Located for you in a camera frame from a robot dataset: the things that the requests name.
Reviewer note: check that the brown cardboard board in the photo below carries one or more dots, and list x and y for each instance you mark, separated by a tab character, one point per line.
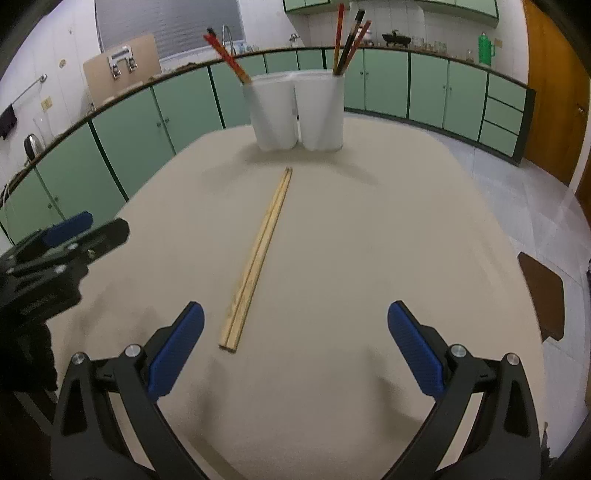
113	72

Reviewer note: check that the white double utensil holder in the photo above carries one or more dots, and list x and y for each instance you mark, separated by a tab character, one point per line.
297	107

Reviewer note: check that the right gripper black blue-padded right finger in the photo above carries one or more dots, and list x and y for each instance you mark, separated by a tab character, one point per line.
504	440

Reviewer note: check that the green lower kitchen cabinets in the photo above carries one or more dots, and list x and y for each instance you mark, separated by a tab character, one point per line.
102	161

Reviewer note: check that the red patterned chopstick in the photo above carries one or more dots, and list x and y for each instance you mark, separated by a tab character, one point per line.
338	38
355	46

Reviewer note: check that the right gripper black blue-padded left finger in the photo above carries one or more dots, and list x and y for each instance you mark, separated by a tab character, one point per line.
86	440

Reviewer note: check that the red-tipped wooden chopstick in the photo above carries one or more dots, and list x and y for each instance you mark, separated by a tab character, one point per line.
228	57

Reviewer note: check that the brown wooden chair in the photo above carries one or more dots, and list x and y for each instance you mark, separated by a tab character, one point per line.
547	292

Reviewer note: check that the black wok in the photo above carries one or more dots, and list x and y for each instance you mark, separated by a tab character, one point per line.
394	39

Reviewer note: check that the green thermos jug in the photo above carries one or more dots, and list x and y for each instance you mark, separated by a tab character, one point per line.
486	50

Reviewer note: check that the dark hanging towel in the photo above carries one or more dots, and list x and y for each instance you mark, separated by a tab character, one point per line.
8	121

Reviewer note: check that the wooden door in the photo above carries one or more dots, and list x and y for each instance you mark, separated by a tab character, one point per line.
559	138

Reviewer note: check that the chrome sink faucet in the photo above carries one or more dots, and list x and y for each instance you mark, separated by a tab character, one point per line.
227	39

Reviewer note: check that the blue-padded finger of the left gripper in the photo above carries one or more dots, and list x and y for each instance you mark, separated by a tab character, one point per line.
68	229

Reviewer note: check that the steel electric kettle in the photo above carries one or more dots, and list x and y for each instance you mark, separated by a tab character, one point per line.
33	147

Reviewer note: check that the grey window blind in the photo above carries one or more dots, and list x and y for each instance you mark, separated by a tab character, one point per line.
177	26

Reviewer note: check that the plain wooden chopstick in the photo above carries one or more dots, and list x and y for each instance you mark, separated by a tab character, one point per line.
263	260
256	258

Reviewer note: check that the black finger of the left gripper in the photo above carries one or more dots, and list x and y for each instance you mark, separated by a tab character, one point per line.
99	242

